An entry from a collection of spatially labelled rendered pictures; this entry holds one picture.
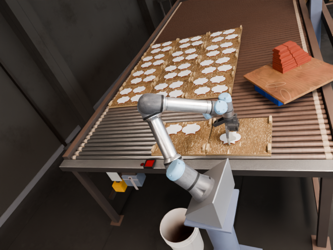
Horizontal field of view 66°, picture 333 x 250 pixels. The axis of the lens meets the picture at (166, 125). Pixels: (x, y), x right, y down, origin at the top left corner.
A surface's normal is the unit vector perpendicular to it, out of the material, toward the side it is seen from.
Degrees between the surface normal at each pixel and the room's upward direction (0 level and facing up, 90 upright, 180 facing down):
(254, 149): 0
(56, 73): 90
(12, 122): 90
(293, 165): 0
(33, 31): 90
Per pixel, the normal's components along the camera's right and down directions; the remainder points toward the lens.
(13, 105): 0.89, -0.01
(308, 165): -0.31, -0.74
